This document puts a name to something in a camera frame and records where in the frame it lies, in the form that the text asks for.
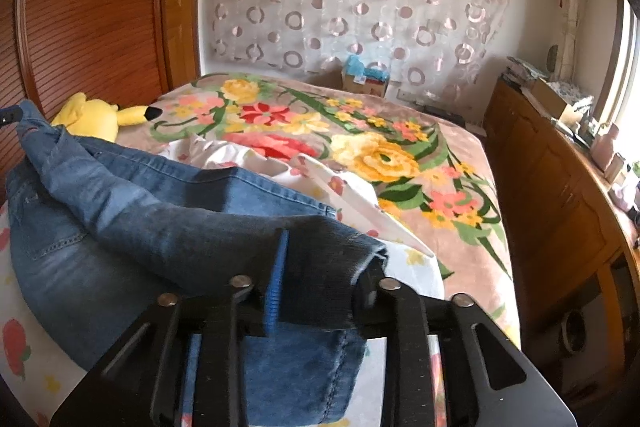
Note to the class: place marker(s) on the cardboard box with red label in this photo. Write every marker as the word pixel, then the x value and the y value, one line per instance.
pixel 360 86

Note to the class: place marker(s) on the stack of papers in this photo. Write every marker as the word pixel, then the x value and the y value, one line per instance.
pixel 522 69

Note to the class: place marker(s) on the wooden sideboard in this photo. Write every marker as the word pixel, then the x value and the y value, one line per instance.
pixel 540 167

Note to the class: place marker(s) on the window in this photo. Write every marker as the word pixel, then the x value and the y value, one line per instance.
pixel 625 72

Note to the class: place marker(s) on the light blue cloth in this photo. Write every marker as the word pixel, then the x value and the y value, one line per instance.
pixel 367 66

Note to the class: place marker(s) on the white fruit-print quilt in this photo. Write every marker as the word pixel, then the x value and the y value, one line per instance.
pixel 25 307

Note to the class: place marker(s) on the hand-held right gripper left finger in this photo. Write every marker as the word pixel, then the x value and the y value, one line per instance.
pixel 275 282

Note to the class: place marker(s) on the floral blanket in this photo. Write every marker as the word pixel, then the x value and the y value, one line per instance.
pixel 400 157

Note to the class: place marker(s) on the floral side curtain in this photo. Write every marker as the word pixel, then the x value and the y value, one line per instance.
pixel 567 7

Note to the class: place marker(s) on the open cardboard box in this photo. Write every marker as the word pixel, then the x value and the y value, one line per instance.
pixel 550 99

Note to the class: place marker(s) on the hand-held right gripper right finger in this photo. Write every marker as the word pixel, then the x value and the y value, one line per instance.
pixel 400 307

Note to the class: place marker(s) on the pink bottle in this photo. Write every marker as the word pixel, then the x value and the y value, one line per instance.
pixel 606 147

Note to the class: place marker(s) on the round grey wall ornament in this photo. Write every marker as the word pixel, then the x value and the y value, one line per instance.
pixel 553 58

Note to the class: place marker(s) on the blue denim pants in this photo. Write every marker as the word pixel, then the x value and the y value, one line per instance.
pixel 150 207

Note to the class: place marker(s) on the yellow plush toy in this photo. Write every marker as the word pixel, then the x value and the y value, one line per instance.
pixel 95 112

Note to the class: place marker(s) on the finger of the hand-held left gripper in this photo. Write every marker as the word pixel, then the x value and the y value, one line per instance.
pixel 10 114

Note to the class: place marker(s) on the wooden headboard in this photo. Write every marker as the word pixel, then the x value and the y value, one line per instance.
pixel 100 7

